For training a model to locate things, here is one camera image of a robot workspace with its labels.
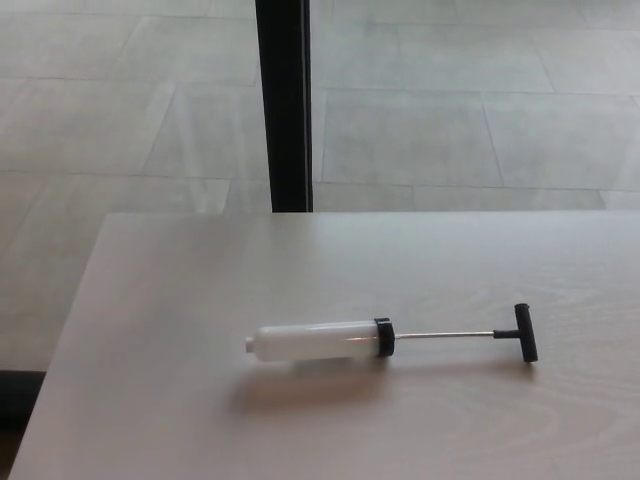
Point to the black window frame post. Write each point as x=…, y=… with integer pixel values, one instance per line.
x=284, y=100

